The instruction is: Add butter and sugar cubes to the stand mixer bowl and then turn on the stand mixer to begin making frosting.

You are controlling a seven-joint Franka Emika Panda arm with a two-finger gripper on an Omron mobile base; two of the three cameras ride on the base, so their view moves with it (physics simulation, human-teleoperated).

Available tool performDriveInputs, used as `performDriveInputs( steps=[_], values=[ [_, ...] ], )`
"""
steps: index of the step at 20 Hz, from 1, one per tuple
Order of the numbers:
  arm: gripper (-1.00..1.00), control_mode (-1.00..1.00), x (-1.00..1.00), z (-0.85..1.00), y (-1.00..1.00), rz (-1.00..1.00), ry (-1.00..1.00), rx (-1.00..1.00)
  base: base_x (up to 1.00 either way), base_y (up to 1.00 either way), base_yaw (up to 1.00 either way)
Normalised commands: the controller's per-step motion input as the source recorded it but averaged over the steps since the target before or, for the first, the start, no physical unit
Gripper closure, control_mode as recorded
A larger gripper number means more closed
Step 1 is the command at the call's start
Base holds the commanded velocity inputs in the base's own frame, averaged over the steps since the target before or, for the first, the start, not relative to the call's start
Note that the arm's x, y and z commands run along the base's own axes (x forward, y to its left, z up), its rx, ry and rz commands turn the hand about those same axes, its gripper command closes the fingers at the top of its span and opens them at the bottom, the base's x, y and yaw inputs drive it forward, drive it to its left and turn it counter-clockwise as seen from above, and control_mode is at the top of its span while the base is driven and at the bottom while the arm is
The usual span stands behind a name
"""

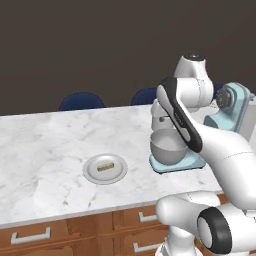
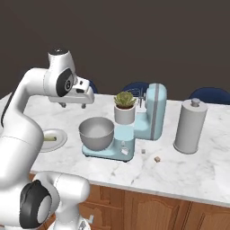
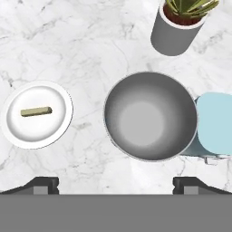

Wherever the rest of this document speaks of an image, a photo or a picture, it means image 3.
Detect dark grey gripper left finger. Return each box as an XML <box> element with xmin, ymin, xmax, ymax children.
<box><xmin>0</xmin><ymin>176</ymin><xmax>60</xmax><ymax>196</ymax></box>

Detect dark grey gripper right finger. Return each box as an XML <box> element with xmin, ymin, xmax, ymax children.
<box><xmin>172</xmin><ymin>176</ymin><xmax>232</xmax><ymax>196</ymax></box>

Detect yellow butter stick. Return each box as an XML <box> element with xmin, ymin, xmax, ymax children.
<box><xmin>20</xmin><ymin>106</ymin><xmax>53</xmax><ymax>118</ymax></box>

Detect grey metal mixer bowl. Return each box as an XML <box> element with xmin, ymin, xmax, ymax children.
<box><xmin>103</xmin><ymin>71</ymin><xmax>198</xmax><ymax>162</ymax></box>

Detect white round plate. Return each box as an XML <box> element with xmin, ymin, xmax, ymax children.
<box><xmin>0</xmin><ymin>80</ymin><xmax>74</xmax><ymax>150</ymax></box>

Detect grey plant pot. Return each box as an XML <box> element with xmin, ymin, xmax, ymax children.
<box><xmin>150</xmin><ymin>0</ymin><xmax>210</xmax><ymax>57</ymax></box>

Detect green potted plant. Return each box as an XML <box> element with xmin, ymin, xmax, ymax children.
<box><xmin>164</xmin><ymin>0</ymin><xmax>220</xmax><ymax>19</ymax></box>

